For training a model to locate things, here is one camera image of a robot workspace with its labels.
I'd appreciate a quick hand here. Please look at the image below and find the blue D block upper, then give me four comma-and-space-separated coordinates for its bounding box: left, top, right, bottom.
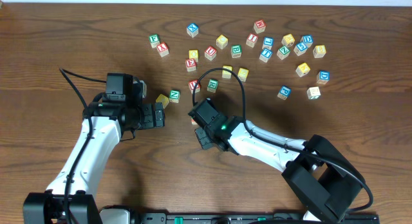
300, 35, 314, 48

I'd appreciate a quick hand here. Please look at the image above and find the green N block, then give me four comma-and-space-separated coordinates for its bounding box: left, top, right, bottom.
169, 90, 180, 103

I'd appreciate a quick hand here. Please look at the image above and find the red E block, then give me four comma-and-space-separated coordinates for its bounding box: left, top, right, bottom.
185, 59, 197, 72

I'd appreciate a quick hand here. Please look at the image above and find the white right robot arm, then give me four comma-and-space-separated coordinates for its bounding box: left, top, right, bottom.
192, 113, 373, 223

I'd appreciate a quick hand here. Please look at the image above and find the yellow 8 block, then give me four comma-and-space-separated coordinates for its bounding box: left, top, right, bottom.
313, 45, 326, 59

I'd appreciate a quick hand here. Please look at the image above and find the yellow block right middle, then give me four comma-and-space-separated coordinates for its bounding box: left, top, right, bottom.
238, 68, 249, 82

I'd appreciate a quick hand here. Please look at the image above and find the yellow 2 block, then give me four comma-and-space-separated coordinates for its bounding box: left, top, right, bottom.
156, 94, 170, 109

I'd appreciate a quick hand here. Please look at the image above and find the blue L block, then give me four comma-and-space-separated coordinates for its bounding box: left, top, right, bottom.
262, 37, 274, 50

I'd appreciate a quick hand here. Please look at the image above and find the blue P block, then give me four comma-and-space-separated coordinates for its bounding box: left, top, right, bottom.
277, 86, 292, 100

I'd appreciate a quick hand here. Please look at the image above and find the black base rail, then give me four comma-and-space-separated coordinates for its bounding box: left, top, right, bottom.
96, 204, 380, 224

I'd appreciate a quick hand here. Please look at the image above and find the blue X block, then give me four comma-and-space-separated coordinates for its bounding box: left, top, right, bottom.
187, 23, 199, 38

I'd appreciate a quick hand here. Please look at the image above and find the red U block lower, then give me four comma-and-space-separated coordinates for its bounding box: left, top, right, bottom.
189, 80, 201, 93

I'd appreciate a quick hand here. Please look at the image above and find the yellow C block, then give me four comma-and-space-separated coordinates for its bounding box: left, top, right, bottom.
216, 35, 229, 50

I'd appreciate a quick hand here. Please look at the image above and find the blue 5 block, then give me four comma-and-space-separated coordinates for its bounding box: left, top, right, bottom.
294, 42, 308, 56

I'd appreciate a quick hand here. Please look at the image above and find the yellow A block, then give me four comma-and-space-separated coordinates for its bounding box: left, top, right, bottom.
295, 62, 310, 77

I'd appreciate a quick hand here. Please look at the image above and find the plain 7 block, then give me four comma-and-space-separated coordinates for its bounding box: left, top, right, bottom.
306, 86, 321, 100

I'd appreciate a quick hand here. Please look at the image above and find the green F block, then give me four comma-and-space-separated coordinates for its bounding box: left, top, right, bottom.
149, 33, 160, 48

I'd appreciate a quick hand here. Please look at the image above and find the yellow block top right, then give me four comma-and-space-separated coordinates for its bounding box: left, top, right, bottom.
281, 33, 295, 48

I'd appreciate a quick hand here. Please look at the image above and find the green B block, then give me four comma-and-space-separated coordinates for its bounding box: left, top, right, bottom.
231, 44, 242, 58

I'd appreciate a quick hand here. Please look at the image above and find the blue D block lower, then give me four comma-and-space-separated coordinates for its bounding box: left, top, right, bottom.
317, 70, 330, 84

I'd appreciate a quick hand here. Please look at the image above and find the red u block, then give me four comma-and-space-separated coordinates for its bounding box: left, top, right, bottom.
189, 80, 201, 93
205, 46, 217, 61

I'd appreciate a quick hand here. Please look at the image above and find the blue T block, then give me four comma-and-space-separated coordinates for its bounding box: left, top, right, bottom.
259, 48, 273, 63

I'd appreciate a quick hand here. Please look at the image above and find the yellow block left middle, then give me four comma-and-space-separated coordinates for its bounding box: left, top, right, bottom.
222, 65, 232, 79

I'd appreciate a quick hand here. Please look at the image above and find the yellow O block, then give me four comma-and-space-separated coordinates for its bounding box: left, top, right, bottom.
189, 50, 199, 62

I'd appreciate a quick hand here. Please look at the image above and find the blue d block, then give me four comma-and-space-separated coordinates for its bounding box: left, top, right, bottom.
317, 70, 330, 84
300, 35, 314, 48

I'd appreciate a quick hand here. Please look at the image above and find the red U block upper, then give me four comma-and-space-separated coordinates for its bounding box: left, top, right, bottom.
205, 46, 217, 61

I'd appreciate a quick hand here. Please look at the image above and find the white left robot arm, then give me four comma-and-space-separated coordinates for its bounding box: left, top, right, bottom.
23, 102, 165, 223

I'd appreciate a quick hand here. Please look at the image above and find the green R block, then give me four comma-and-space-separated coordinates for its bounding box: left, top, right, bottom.
207, 79, 218, 93

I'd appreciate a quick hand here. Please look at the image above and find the green Z block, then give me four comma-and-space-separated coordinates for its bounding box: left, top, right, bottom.
277, 46, 290, 60

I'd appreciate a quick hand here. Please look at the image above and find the red H block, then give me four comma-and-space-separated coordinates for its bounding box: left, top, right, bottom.
254, 19, 267, 33

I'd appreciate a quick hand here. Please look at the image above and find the red X block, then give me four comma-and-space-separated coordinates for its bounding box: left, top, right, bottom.
156, 42, 169, 57

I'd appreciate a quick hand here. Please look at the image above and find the red I block upper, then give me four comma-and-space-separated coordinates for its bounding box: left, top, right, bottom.
246, 33, 258, 48

